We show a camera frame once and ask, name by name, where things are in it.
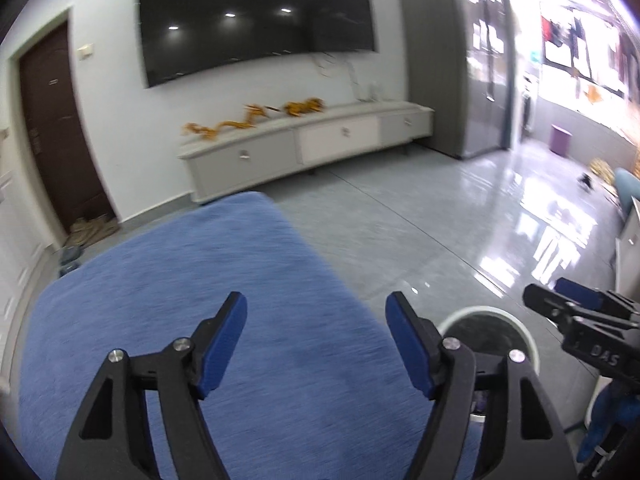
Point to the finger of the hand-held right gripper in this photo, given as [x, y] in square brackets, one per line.
[547, 302]
[580, 294]

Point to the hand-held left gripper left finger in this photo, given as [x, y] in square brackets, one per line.
[225, 345]

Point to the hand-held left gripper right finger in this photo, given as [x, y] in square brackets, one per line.
[407, 345]

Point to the white round trash bin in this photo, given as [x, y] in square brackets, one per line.
[480, 325]

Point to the person's right forearm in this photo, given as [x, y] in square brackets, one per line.
[615, 410]

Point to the blue plush blanket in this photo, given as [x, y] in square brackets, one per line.
[175, 285]

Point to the small dark floor object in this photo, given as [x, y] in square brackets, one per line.
[586, 181]

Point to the yellow floor object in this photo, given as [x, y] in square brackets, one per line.
[602, 170]

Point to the purple stool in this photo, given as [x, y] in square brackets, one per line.
[560, 140]

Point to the beige shoes pile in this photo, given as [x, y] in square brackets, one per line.
[92, 229]

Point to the grey slipper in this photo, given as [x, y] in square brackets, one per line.
[70, 260]

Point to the white television cabinet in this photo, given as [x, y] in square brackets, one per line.
[300, 145]

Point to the long golden dragon figurine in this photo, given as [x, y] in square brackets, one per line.
[225, 126]

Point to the white floor cabinet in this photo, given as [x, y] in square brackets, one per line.
[15, 270]

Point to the short golden dragon figurine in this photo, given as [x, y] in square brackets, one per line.
[305, 106]

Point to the hanging clothes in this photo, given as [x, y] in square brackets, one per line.
[562, 32]

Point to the grey refrigerator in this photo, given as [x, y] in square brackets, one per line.
[445, 60]

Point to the dark brown door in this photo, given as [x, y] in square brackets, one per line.
[60, 135]

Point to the wall light switch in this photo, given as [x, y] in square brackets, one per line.
[85, 50]

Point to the black wall television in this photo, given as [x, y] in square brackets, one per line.
[250, 20]

